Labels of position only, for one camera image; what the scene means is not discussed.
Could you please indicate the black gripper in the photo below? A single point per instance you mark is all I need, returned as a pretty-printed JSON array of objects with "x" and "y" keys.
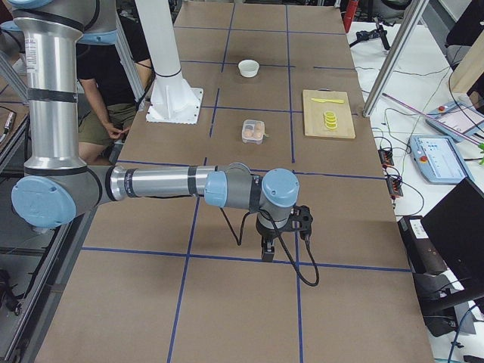
[{"x": 267, "y": 233}]

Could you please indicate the clear plastic egg box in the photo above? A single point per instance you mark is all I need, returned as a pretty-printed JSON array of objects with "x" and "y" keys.
[{"x": 253, "y": 131}]

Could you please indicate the white paper bowl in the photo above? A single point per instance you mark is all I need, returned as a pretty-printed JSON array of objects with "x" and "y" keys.
[{"x": 248, "y": 68}]

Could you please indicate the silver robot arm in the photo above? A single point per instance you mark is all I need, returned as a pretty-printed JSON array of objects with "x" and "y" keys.
[{"x": 58, "y": 185}]

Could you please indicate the yellow lemon slice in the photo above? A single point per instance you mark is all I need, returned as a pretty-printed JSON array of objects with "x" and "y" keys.
[{"x": 330, "y": 120}]

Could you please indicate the wooden cutting board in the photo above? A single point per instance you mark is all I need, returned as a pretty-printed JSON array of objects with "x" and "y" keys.
[{"x": 313, "y": 115}]

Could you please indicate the yellow plastic knife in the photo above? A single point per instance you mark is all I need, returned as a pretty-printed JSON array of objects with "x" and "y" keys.
[{"x": 326, "y": 100}]

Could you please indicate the black computer monitor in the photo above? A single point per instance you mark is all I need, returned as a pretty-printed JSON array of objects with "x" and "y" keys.
[{"x": 455, "y": 227}]

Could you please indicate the near teach pendant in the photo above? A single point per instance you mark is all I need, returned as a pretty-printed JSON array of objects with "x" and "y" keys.
[{"x": 438, "y": 159}]

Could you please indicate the teach pendant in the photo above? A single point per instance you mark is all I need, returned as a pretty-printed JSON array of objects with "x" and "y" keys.
[
  {"x": 464, "y": 119},
  {"x": 438, "y": 159}
]

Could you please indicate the seated person black shirt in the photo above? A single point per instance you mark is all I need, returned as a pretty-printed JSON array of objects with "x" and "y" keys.
[{"x": 111, "y": 98}]

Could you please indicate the far teach pendant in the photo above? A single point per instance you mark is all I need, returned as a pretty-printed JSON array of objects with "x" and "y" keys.
[{"x": 464, "y": 119}]

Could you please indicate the black tripod stand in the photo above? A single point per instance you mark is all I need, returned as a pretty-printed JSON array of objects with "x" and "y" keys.
[{"x": 378, "y": 33}]

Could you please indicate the red cylinder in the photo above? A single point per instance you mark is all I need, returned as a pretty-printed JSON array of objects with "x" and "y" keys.
[{"x": 351, "y": 8}]

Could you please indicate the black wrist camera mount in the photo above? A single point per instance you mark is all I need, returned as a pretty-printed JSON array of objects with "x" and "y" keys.
[{"x": 301, "y": 221}]

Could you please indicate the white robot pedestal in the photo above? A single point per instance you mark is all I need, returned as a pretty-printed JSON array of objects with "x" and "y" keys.
[{"x": 172, "y": 99}]

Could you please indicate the aluminium frame post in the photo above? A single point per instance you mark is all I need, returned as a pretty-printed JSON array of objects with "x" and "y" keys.
[{"x": 415, "y": 11}]

